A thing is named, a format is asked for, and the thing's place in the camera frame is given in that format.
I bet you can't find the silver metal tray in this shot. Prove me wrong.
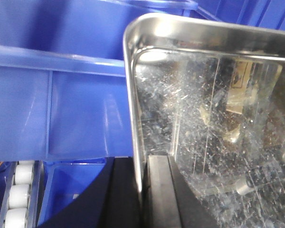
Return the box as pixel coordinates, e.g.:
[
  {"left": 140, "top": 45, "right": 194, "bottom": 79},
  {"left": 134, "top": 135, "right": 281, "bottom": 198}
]
[{"left": 123, "top": 13, "right": 285, "bottom": 228}]

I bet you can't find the upper blue crate right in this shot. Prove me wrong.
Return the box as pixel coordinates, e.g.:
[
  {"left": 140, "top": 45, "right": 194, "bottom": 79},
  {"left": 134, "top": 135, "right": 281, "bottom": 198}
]
[{"left": 191, "top": 0, "right": 285, "bottom": 31}]

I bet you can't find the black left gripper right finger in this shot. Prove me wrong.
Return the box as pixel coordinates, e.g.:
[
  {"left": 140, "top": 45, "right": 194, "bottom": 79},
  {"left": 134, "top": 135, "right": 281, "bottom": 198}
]
[{"left": 142, "top": 155, "right": 218, "bottom": 228}]

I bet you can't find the blue bin front centre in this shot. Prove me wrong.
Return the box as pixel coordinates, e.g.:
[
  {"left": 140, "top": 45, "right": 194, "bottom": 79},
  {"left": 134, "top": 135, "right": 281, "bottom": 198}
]
[{"left": 38, "top": 158, "right": 114, "bottom": 228}]

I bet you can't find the upper blue crate centre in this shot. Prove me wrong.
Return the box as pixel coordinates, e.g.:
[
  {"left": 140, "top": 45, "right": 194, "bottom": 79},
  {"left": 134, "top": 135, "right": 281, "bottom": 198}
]
[{"left": 0, "top": 0, "right": 198, "bottom": 161}]

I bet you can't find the white roller track left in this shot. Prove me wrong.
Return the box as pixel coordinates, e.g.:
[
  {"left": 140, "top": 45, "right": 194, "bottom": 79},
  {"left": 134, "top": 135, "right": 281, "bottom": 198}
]
[{"left": 0, "top": 161, "right": 42, "bottom": 228}]

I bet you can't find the blue crate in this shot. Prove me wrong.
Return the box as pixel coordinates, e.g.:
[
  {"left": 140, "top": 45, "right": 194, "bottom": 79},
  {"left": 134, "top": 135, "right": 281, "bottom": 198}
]
[
  {"left": 0, "top": 0, "right": 198, "bottom": 161},
  {"left": 191, "top": 0, "right": 285, "bottom": 31}
]

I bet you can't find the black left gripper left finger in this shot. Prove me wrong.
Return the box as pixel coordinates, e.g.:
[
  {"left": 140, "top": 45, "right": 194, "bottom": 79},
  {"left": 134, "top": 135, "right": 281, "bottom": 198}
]
[{"left": 40, "top": 158, "right": 141, "bottom": 228}]

